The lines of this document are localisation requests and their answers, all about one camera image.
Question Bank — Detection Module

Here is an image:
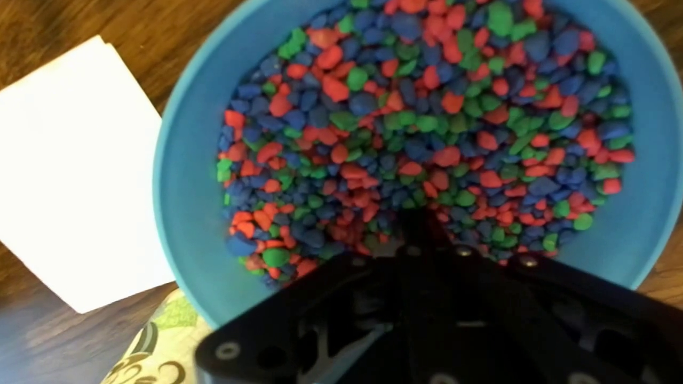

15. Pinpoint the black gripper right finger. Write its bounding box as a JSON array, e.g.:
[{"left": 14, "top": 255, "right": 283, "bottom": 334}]
[{"left": 424, "top": 209, "right": 683, "bottom": 384}]

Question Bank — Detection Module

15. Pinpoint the blue bowl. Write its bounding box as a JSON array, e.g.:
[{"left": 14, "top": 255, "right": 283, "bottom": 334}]
[{"left": 152, "top": 0, "right": 683, "bottom": 330}]

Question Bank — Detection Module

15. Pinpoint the colourful cereal pile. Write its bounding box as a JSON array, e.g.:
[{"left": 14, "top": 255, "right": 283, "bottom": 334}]
[{"left": 216, "top": 0, "right": 638, "bottom": 284}]

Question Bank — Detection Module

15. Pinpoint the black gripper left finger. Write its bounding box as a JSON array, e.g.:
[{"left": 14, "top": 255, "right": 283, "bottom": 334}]
[{"left": 194, "top": 209, "right": 429, "bottom": 384}]

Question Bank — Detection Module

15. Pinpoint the patterned paper cup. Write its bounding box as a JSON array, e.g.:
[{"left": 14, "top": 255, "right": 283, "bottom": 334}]
[{"left": 102, "top": 285, "right": 217, "bottom": 384}]

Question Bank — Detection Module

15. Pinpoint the small square white napkin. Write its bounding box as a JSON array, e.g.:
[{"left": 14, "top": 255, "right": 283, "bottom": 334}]
[{"left": 0, "top": 34, "right": 176, "bottom": 316}]

